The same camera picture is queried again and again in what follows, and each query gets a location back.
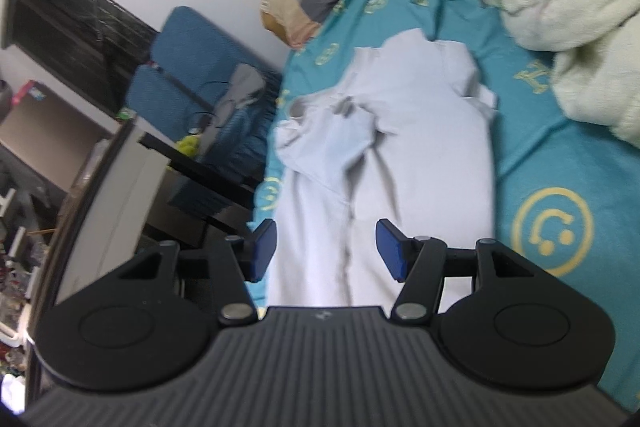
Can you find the blue covered chair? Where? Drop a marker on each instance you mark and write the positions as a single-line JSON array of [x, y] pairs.
[[190, 65]]

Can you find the white t-shirt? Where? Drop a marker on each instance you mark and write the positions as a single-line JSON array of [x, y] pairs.
[[403, 136]]

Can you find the brown cardboard box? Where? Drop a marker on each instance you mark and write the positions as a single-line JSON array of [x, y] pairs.
[[49, 135]]

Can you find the yellow-green small object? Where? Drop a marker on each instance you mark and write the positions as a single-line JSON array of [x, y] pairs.
[[189, 146]]

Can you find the dark window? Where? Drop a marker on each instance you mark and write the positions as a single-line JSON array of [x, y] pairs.
[[92, 46]]

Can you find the teal smiley bed sheet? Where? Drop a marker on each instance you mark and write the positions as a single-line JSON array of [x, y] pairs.
[[566, 193]]

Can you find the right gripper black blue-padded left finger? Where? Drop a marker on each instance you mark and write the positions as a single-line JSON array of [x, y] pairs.
[[154, 317]]

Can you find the grey cloth on chair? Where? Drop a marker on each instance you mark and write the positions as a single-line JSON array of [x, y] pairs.
[[245, 87]]

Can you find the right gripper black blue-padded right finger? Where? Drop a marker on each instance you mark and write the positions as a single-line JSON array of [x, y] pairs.
[[495, 315]]

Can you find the white desk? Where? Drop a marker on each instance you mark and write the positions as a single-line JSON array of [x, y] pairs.
[[98, 231]]

